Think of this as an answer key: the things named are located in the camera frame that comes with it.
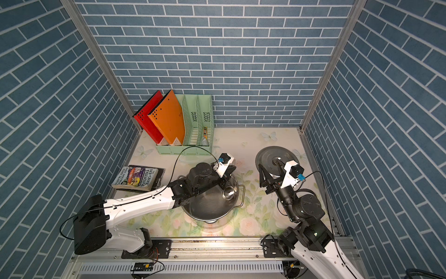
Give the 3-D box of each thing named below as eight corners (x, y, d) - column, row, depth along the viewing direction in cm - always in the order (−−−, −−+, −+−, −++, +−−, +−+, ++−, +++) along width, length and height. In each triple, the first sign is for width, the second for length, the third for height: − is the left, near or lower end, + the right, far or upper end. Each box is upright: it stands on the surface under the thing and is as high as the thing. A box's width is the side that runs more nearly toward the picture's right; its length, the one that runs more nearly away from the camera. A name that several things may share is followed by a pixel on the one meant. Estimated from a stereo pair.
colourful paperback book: (114, 191, 91) (110, 187, 88) (124, 169, 100) (120, 165, 97) (151, 191, 92) (149, 188, 88) (158, 169, 100) (156, 166, 97)
